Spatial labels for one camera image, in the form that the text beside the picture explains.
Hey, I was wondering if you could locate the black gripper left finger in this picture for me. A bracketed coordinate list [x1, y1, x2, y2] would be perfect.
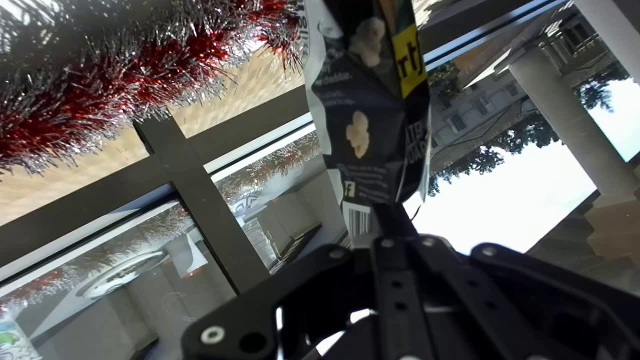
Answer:
[181, 246, 374, 360]

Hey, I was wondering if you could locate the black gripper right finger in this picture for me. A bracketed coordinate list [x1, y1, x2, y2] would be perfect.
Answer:
[416, 236, 640, 360]

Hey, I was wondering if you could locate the black snack packet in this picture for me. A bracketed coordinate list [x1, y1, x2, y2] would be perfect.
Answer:
[302, 0, 431, 247]

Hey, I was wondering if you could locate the red tinsel garland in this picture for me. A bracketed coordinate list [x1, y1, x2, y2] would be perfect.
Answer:
[0, 0, 307, 174]

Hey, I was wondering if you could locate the dark window frame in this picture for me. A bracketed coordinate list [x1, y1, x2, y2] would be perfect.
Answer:
[0, 0, 640, 296]

